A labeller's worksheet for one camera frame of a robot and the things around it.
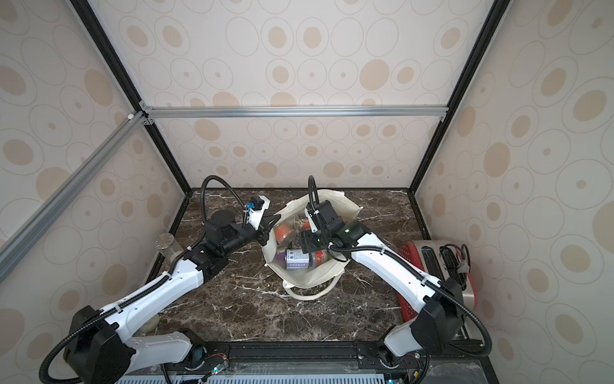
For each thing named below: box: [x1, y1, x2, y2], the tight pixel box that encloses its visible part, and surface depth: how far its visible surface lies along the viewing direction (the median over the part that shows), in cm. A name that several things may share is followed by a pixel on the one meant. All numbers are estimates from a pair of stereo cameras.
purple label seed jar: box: [284, 248, 311, 270], surface depth 87 cm
